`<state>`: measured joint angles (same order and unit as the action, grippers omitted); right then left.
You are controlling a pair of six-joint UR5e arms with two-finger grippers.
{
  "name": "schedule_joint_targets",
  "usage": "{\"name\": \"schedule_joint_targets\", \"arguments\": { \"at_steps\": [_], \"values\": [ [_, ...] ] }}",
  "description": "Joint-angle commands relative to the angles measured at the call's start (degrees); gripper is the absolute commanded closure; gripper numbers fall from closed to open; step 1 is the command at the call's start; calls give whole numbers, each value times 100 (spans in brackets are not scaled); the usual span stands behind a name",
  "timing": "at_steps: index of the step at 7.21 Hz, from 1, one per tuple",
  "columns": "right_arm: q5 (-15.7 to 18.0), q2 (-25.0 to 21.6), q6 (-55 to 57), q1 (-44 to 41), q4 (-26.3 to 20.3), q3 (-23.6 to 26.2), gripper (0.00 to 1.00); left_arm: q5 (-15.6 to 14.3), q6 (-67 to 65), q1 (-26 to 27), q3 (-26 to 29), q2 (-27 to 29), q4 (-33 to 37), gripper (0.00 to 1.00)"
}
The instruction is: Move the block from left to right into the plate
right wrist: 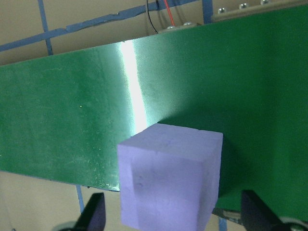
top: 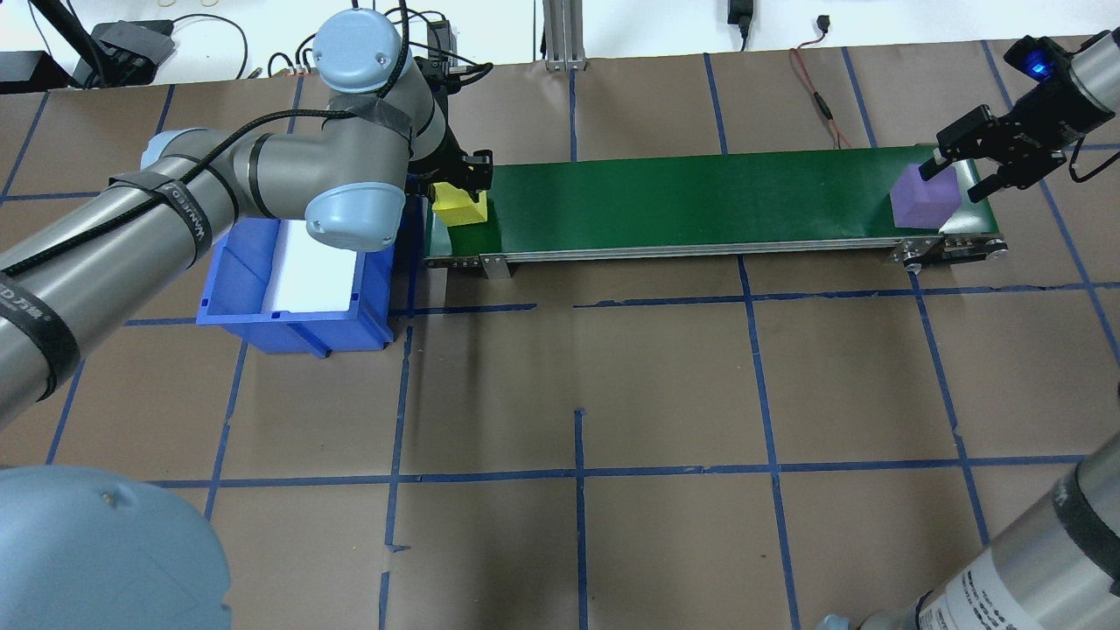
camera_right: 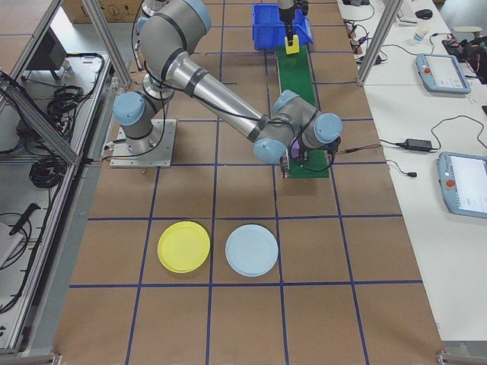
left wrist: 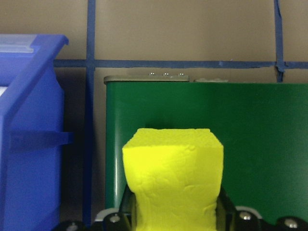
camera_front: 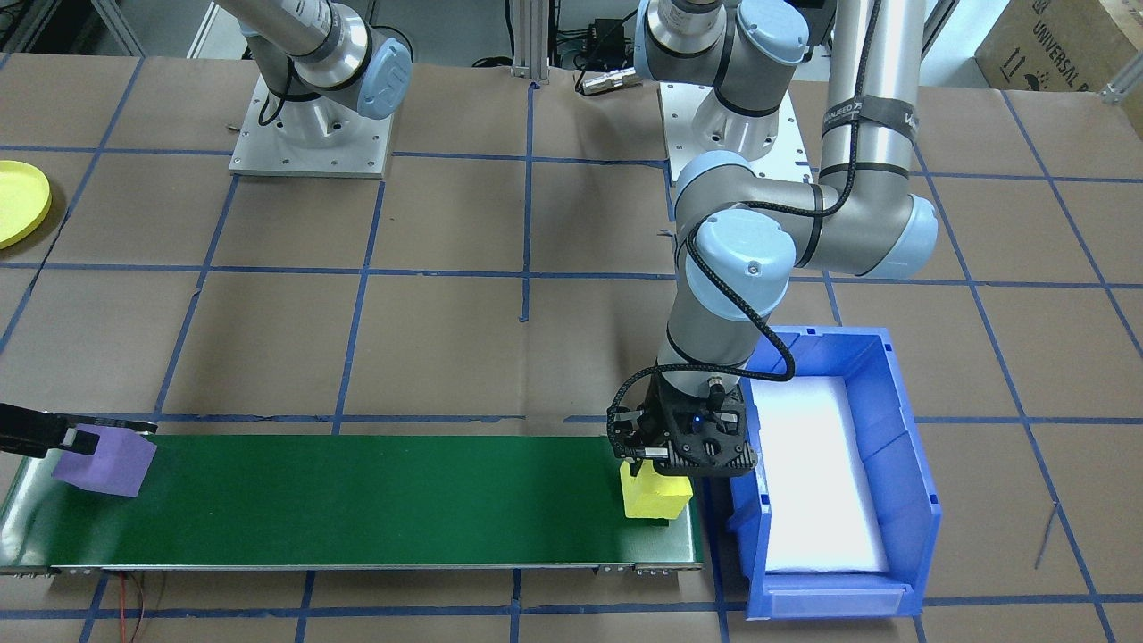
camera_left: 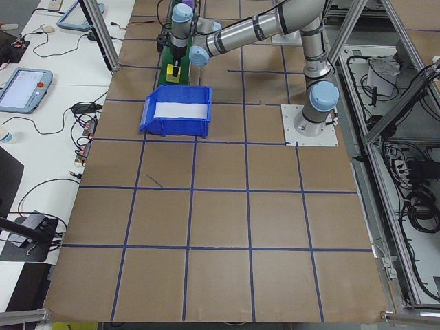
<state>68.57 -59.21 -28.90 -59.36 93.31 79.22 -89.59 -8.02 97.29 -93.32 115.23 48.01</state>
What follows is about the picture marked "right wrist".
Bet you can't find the purple foam block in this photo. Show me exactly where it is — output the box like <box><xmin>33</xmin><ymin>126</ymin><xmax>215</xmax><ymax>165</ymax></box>
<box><xmin>117</xmin><ymin>123</ymin><xmax>224</xmax><ymax>231</ymax></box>

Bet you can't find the green conveyor belt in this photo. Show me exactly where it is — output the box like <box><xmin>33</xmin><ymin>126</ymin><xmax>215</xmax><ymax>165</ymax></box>
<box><xmin>0</xmin><ymin>0</ymin><xmax>308</xmax><ymax>227</ymax></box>

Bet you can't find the thin black wire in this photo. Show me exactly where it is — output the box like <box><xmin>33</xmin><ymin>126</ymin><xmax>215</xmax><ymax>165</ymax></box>
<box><xmin>145</xmin><ymin>0</ymin><xmax>160</xmax><ymax>35</ymax></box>

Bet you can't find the red cable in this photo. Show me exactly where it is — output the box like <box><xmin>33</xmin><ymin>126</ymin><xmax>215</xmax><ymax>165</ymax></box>
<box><xmin>164</xmin><ymin>0</ymin><xmax>176</xmax><ymax>26</ymax></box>

